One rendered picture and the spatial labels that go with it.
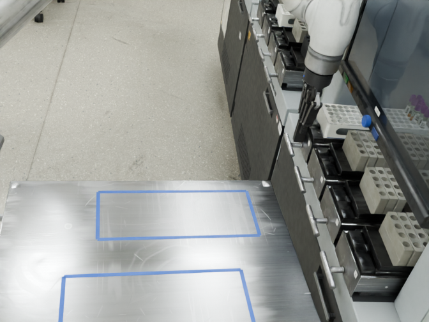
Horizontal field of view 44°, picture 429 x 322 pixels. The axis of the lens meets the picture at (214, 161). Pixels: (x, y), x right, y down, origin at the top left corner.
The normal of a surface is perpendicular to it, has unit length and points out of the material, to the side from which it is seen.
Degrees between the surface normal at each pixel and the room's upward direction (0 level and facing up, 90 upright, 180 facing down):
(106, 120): 0
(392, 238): 90
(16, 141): 0
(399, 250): 90
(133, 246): 0
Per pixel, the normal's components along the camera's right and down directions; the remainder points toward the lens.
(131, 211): 0.14, -0.77
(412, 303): -0.99, -0.06
